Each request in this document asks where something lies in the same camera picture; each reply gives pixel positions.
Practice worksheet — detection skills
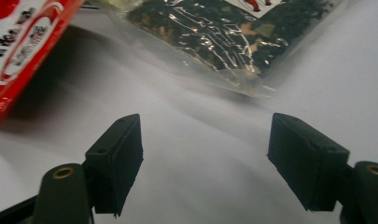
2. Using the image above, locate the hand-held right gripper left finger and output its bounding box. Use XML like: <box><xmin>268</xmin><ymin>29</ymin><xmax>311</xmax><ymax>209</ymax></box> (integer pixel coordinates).
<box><xmin>84</xmin><ymin>113</ymin><xmax>145</xmax><ymax>217</ymax></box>

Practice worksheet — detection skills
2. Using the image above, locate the clear bag of dark seaweed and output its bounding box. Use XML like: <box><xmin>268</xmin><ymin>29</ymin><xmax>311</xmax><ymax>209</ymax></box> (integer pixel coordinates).
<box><xmin>90</xmin><ymin>0</ymin><xmax>346</xmax><ymax>98</ymax></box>

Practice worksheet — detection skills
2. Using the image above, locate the white paper sheet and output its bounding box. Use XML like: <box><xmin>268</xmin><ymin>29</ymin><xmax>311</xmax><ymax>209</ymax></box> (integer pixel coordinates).
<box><xmin>0</xmin><ymin>0</ymin><xmax>378</xmax><ymax>224</ymax></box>

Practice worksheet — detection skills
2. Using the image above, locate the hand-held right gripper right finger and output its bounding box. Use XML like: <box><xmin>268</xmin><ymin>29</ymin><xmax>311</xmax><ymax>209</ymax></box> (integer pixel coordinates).
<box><xmin>267</xmin><ymin>112</ymin><xmax>351</xmax><ymax>213</ymax></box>

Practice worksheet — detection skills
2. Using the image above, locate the red snack packet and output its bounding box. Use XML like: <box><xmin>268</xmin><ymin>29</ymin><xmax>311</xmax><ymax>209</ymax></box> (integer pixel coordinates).
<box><xmin>0</xmin><ymin>0</ymin><xmax>85</xmax><ymax>132</ymax></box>

